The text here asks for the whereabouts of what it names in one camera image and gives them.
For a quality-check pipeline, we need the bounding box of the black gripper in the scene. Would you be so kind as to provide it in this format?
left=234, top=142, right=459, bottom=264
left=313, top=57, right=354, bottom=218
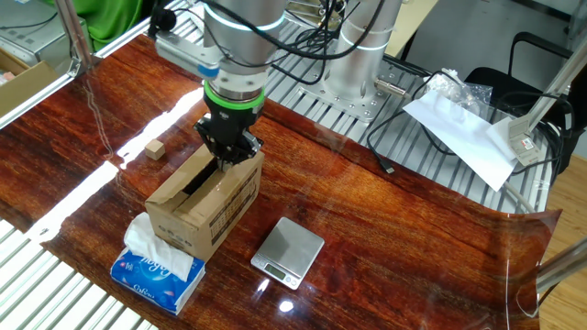
left=193, top=101, right=266, bottom=172

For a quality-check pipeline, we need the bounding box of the brown cardboard box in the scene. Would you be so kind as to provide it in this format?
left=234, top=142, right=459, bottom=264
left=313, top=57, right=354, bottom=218
left=144, top=142, right=266, bottom=263

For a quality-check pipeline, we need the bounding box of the cardboard storage box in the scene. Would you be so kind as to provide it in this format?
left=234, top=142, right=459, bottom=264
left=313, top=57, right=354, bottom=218
left=0, top=48, right=61, bottom=118

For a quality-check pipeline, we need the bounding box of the small wooden cube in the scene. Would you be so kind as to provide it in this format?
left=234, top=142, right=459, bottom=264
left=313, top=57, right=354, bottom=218
left=144, top=138, right=167, bottom=161

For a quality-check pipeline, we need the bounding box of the silver digital scale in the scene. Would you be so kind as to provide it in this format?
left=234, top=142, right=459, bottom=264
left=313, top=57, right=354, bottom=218
left=249, top=216, right=326, bottom=292

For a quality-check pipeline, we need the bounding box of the white tissue sheet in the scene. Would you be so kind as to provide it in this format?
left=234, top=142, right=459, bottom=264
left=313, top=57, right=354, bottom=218
left=122, top=211, right=195, bottom=283

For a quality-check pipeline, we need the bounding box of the wood grain table mat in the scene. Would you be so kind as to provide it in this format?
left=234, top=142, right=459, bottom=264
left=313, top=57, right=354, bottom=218
left=0, top=34, right=563, bottom=330

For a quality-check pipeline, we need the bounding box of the blue tissue pack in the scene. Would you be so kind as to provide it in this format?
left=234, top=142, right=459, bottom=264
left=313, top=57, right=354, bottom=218
left=109, top=247, right=206, bottom=316

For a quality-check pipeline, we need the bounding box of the person in green shirt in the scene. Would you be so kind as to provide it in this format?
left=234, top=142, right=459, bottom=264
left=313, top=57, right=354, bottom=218
left=43, top=0, right=146, bottom=52

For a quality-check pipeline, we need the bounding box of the beige desk panel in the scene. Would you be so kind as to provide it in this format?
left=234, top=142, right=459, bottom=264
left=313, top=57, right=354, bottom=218
left=384, top=0, right=439, bottom=59

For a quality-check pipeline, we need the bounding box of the grey computer case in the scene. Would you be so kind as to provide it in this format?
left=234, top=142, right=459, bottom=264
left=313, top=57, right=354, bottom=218
left=0, top=0, right=88, bottom=68

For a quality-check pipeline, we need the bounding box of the white paper sheet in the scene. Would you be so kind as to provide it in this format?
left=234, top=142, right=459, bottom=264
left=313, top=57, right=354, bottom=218
left=402, top=89, right=519, bottom=193

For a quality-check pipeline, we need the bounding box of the clear plastic bag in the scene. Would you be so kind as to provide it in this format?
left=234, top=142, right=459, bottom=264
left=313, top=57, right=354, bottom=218
left=421, top=68, right=494, bottom=118

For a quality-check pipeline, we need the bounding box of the black office chair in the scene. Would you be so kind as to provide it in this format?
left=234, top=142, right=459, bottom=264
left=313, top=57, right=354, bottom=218
left=462, top=30, right=587, bottom=175

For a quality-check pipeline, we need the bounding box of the white labelled device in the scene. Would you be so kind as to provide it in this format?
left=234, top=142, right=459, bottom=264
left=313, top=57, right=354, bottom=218
left=506, top=116, right=545, bottom=167

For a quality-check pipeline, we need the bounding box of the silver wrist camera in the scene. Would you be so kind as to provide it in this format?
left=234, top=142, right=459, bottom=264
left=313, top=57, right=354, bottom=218
left=153, top=29, right=221, bottom=79

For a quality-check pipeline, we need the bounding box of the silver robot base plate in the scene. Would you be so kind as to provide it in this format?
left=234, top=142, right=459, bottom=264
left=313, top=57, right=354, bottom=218
left=297, top=49, right=432, bottom=124

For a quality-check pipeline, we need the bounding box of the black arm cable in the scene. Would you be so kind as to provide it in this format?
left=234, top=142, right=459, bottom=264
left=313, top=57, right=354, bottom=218
left=149, top=0, right=387, bottom=87

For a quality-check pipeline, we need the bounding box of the black USB cable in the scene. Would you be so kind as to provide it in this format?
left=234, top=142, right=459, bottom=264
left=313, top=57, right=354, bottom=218
left=365, top=69, right=460, bottom=175

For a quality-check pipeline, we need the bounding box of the aluminium frame post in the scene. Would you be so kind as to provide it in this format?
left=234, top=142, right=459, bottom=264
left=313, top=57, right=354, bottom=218
left=535, top=236, right=587, bottom=294
left=53, top=0, right=95, bottom=77

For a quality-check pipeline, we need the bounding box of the beige cable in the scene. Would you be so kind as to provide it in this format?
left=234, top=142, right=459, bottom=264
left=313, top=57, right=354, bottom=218
left=502, top=181, right=537, bottom=215

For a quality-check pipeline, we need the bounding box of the black cable bundle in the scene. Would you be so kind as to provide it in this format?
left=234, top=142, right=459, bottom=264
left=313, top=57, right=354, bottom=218
left=493, top=89, right=577, bottom=178

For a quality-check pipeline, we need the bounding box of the aluminium stand post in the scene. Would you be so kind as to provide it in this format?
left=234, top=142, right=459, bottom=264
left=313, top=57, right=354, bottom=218
left=526, top=38, right=587, bottom=134

